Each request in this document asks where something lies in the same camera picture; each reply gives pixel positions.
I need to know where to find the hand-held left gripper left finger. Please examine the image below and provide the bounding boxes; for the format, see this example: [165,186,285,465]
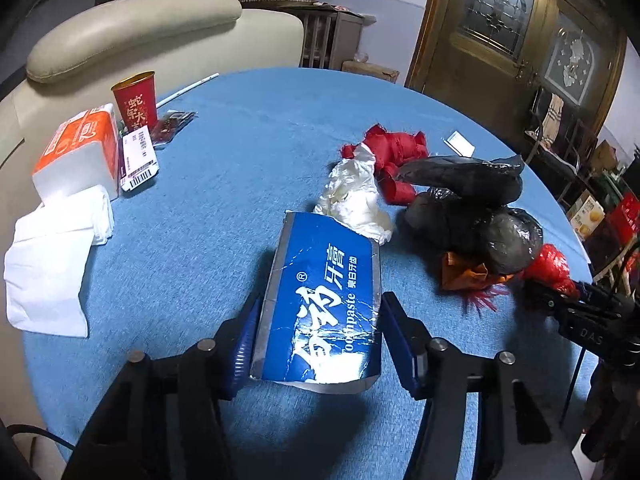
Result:
[62,290,263,480]

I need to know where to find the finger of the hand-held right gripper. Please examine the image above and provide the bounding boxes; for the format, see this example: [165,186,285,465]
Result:
[524,280,568,321]

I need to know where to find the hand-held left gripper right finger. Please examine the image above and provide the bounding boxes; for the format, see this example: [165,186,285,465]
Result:
[380,290,583,480]

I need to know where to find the small red plastic bag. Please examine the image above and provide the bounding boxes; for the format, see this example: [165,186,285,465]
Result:
[522,243,581,298]

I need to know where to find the blue toothpaste box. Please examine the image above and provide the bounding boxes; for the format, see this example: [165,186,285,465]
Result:
[249,210,383,395]

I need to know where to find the clear plastic packet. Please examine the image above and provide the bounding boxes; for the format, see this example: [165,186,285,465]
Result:
[444,131,476,157]

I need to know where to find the red cloth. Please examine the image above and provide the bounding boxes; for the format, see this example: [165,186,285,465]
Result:
[341,124,430,206]

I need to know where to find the red shredded plastic scrap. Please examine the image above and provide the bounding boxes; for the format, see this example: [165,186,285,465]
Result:
[460,285,512,314]

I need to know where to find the white small bench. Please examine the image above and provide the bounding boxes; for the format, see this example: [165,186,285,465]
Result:
[592,247,635,291]

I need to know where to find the orange wrapper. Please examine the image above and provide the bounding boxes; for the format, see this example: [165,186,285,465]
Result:
[440,251,518,293]

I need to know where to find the yellow carton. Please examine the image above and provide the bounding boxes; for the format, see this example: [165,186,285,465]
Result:
[570,195,606,241]

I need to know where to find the black plastic bag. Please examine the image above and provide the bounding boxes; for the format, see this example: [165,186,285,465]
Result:
[404,187,543,276]
[392,154,526,208]

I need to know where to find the red carton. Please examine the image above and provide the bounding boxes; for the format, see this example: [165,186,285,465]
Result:
[607,192,640,233]

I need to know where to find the metal chair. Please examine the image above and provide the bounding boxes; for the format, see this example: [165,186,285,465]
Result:
[525,85,601,201]

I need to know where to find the white plastic bag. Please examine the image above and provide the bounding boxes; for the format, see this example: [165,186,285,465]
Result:
[312,142,396,246]

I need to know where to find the blue tablecloth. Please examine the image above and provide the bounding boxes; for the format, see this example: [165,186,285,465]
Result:
[22,66,593,480]

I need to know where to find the white tissues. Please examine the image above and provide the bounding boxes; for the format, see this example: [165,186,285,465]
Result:
[4,185,115,338]

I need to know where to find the white labelled packet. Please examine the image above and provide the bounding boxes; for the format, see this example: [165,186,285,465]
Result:
[119,127,160,192]

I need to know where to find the dark snack wrapper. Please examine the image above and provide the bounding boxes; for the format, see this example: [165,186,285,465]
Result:
[151,109,197,148]

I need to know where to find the orange tissue pack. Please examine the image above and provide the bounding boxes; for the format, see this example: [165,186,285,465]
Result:
[31,102,121,206]

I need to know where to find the wooden door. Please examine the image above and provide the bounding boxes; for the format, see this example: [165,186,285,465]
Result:
[404,0,628,161]

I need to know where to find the white straw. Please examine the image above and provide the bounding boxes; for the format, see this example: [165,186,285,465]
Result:
[156,72,220,108]

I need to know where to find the red paper cup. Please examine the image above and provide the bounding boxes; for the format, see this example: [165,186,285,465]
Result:
[111,71,160,133]

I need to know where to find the cardboard box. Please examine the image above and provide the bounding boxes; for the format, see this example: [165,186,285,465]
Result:
[341,60,401,85]

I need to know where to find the wooden slatted crib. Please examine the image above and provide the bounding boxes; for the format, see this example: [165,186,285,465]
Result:
[240,0,376,71]

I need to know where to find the cream sofa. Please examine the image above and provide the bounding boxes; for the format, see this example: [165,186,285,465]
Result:
[0,0,306,480]

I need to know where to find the black cable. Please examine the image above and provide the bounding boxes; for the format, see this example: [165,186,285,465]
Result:
[5,424,76,451]

